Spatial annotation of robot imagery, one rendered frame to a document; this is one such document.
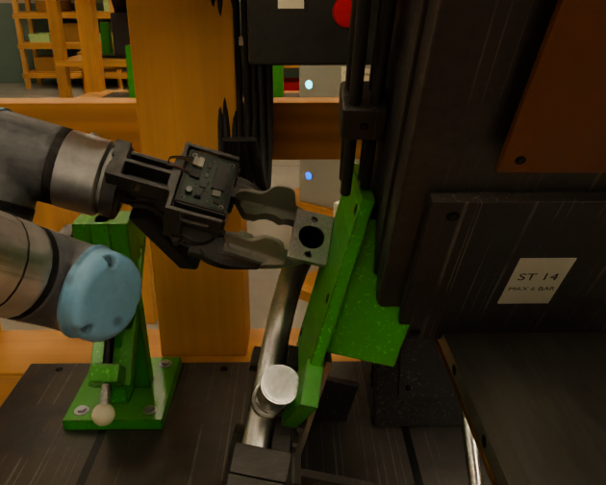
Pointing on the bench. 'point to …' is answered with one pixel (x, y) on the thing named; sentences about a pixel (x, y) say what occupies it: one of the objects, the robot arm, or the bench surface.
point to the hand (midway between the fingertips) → (303, 242)
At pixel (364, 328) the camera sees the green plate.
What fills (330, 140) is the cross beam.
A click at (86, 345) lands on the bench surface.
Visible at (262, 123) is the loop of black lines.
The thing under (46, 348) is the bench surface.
